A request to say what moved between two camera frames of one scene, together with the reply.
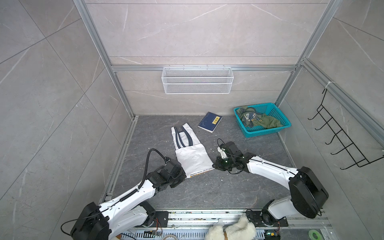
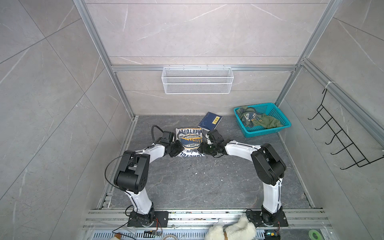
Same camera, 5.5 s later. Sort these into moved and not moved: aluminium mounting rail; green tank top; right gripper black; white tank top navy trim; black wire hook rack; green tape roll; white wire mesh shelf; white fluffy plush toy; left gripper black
Moved: left gripper black; right gripper black; white tank top navy trim
Not moved: white fluffy plush toy; aluminium mounting rail; black wire hook rack; green tank top; green tape roll; white wire mesh shelf
